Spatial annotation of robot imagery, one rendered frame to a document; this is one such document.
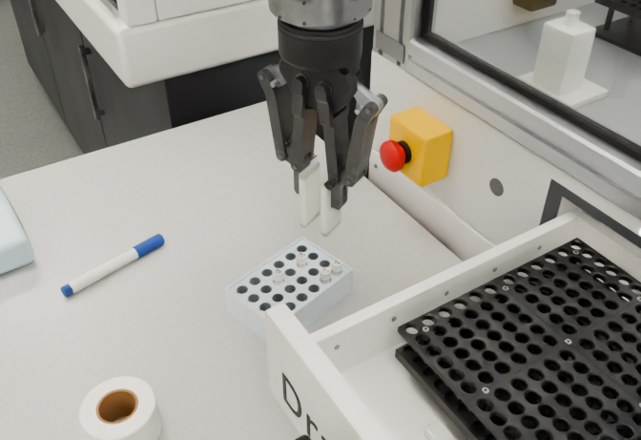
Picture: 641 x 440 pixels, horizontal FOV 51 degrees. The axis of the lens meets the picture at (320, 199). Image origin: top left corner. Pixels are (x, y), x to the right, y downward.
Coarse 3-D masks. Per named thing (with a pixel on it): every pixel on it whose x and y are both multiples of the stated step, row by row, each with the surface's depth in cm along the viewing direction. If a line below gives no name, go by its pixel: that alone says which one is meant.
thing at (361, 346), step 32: (544, 224) 69; (576, 224) 71; (480, 256) 66; (512, 256) 67; (608, 256) 69; (640, 256) 66; (416, 288) 62; (448, 288) 64; (352, 320) 59; (384, 320) 61; (352, 352) 61; (384, 352) 63; (352, 384) 61; (384, 384) 61; (416, 384) 61; (384, 416) 58; (416, 416) 58
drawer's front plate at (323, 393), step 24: (288, 312) 55; (288, 336) 53; (288, 360) 54; (312, 360) 51; (312, 384) 51; (336, 384) 49; (288, 408) 59; (312, 408) 53; (336, 408) 48; (360, 408) 48; (312, 432) 55; (336, 432) 50; (360, 432) 46; (384, 432) 46
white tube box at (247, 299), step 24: (264, 264) 79; (288, 264) 79; (312, 264) 79; (240, 288) 77; (264, 288) 77; (288, 288) 77; (312, 288) 77; (336, 288) 77; (240, 312) 75; (264, 312) 73; (312, 312) 75; (264, 336) 74
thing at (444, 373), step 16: (416, 320) 58; (416, 336) 57; (432, 336) 57; (432, 368) 55; (448, 368) 54; (464, 368) 54; (448, 384) 53; (464, 384) 53; (464, 400) 52; (480, 400) 52; (480, 416) 51; (496, 432) 50
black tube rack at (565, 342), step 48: (576, 240) 66; (480, 288) 61; (528, 288) 61; (576, 288) 61; (624, 288) 61; (480, 336) 57; (528, 336) 57; (576, 336) 57; (624, 336) 57; (432, 384) 56; (480, 384) 53; (528, 384) 53; (576, 384) 53; (624, 384) 53; (480, 432) 53; (528, 432) 49; (576, 432) 50; (624, 432) 53
